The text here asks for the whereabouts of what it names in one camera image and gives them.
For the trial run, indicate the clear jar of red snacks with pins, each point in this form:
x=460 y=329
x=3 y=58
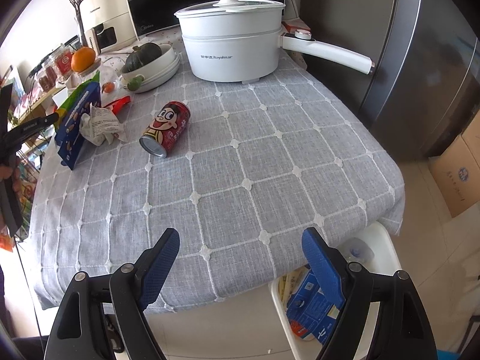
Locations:
x=45 y=78

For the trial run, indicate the small orange fruit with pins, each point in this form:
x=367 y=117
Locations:
x=108 y=87

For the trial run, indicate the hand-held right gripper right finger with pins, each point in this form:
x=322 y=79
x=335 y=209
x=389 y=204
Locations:
x=322 y=270

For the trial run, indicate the white bowl with plate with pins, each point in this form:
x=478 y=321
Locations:
x=165 y=78

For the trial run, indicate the dark green pumpkin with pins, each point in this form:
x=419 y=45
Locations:
x=144 y=58

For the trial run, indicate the white electric cooking pot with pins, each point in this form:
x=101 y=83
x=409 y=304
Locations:
x=232 y=56

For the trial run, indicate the yellow snack packet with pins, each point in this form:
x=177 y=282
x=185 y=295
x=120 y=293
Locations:
x=292 y=285

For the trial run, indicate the white plastic bin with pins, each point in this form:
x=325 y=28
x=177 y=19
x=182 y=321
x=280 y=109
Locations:
x=378 y=247

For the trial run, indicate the red cartoon drink can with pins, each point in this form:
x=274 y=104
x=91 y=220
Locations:
x=168 y=123

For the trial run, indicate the glass vase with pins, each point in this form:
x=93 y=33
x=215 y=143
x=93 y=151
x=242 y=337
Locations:
x=82 y=30

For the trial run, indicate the clear plastic bottle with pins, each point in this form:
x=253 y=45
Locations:
x=358 y=251

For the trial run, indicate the black microwave oven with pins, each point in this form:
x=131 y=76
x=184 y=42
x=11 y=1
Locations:
x=157 y=0

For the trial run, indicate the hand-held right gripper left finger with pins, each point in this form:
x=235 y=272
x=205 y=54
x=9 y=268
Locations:
x=159 y=270

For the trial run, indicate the green snack bag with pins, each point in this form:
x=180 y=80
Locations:
x=75 y=95

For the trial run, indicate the grey refrigerator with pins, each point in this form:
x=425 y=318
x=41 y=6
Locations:
x=393 y=63

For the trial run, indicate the crumpled printed paper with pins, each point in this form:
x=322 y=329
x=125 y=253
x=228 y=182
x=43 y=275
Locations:
x=103 y=123

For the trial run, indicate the large orange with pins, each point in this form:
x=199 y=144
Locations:
x=84 y=59

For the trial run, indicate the blue snack box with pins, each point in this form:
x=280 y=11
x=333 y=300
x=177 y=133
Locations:
x=78 y=120

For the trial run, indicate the red snack wrapper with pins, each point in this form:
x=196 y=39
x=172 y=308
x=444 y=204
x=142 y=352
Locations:
x=120 y=104

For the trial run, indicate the small green lime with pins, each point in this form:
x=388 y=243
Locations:
x=135 y=82

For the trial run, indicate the grey checked tablecloth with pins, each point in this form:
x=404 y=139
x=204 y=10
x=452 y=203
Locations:
x=243 y=157

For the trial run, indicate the cream air fryer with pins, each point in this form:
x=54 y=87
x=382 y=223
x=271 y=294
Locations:
x=101 y=11

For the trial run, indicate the person's left hand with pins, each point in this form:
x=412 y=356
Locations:
x=15 y=182

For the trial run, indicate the brown cardboard box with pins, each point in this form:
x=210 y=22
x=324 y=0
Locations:
x=457 y=180

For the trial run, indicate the clear jar with red label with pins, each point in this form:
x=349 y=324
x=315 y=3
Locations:
x=62 y=63

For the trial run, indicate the blue orange carton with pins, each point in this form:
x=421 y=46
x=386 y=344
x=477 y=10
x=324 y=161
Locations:
x=315 y=307

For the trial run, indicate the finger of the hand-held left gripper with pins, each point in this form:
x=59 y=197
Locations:
x=33 y=124
x=5 y=108

